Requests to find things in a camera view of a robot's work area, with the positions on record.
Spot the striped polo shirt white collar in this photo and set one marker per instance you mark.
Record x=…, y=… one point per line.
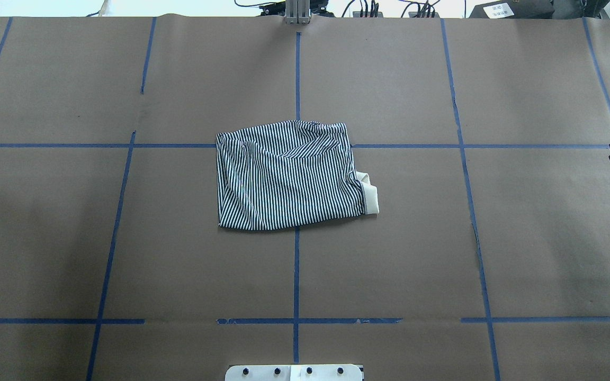
x=287, y=174

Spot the black box with white label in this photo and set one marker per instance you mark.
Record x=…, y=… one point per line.
x=513, y=10

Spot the aluminium frame post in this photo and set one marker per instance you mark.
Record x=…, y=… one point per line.
x=297, y=12

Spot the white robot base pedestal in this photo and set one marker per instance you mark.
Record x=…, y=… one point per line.
x=296, y=372

